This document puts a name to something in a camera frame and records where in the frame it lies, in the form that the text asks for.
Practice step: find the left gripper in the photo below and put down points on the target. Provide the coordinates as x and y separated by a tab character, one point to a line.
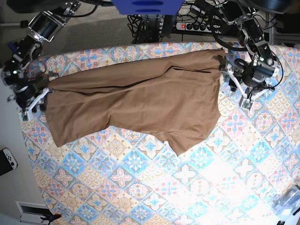
252	80

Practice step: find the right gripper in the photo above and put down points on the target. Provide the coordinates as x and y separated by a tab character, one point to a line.
30	97

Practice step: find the brown t-shirt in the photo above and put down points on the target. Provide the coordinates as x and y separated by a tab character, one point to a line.
173	98

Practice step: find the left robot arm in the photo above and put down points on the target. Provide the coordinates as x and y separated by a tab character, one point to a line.
250	33

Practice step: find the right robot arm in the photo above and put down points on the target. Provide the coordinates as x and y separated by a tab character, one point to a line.
51	17

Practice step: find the white power strip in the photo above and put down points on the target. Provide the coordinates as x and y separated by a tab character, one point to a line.
189	26

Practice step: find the game console with white controller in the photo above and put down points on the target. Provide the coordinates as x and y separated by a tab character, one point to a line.
7	161

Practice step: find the patterned colourful tablecloth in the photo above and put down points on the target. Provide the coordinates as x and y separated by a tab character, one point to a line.
120	176

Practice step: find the white floor vent box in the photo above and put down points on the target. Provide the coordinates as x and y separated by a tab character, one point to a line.
31	213

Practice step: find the black clamp lower left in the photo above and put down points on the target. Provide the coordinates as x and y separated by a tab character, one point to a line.
50	217

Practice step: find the clear plastic box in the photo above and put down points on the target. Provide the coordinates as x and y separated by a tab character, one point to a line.
288	204

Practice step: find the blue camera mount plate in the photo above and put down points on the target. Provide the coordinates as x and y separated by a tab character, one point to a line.
147	7

